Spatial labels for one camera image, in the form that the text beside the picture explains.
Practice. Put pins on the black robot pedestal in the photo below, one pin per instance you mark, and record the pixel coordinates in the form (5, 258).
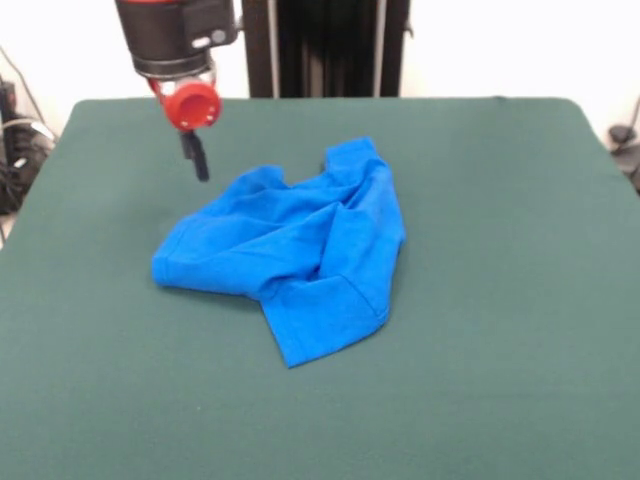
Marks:
(325, 50)

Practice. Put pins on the blue shirt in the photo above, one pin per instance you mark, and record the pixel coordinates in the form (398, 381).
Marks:
(300, 250)

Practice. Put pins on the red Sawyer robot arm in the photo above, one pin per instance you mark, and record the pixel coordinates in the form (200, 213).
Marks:
(170, 35)

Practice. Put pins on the small black box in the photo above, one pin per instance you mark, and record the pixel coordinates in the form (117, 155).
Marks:
(6, 100)

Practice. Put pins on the dark green table cloth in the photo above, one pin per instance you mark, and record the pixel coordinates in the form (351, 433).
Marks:
(450, 350)

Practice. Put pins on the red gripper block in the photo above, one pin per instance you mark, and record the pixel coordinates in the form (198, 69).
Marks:
(192, 107)

